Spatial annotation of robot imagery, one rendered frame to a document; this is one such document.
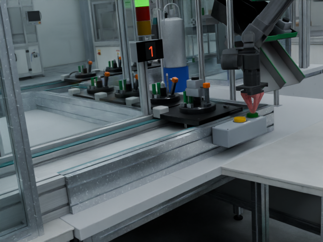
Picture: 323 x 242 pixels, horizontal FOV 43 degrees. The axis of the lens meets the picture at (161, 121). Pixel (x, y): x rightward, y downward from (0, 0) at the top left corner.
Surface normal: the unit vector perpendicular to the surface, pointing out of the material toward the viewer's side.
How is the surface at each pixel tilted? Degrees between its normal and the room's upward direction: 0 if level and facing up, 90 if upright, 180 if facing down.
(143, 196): 0
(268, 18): 66
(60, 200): 90
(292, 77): 45
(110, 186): 90
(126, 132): 90
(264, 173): 0
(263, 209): 90
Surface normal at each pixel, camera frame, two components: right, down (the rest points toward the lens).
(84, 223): -0.08, -0.97
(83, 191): 0.67, 0.14
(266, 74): 0.32, -0.56
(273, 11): -0.38, -0.07
